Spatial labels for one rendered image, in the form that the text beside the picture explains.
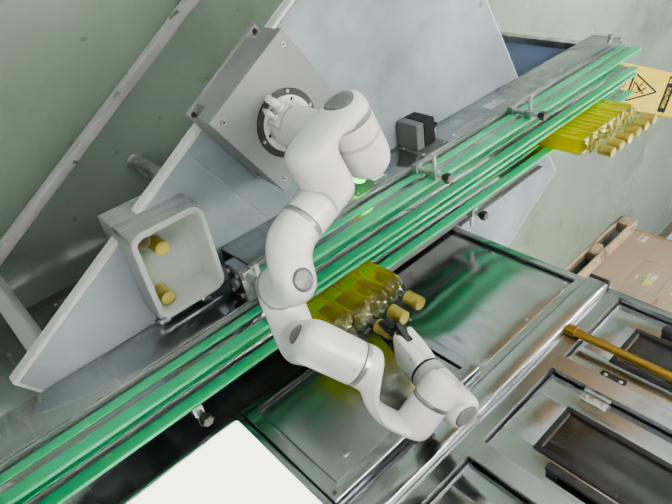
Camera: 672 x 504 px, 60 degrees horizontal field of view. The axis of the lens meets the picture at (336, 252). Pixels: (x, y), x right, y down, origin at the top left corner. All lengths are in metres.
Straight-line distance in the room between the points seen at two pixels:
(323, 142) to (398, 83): 0.77
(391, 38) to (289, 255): 0.89
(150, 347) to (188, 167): 0.42
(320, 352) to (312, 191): 0.28
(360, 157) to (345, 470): 0.64
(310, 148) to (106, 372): 0.70
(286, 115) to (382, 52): 0.49
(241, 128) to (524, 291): 0.90
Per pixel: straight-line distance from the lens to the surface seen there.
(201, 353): 1.36
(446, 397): 1.10
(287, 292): 0.96
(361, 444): 1.31
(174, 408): 1.37
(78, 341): 1.41
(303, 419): 1.38
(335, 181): 1.02
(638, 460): 1.38
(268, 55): 1.29
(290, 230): 0.98
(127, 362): 1.39
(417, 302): 1.39
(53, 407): 1.38
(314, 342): 0.99
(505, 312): 1.63
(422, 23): 1.78
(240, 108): 1.27
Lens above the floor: 1.90
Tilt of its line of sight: 41 degrees down
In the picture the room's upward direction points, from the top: 118 degrees clockwise
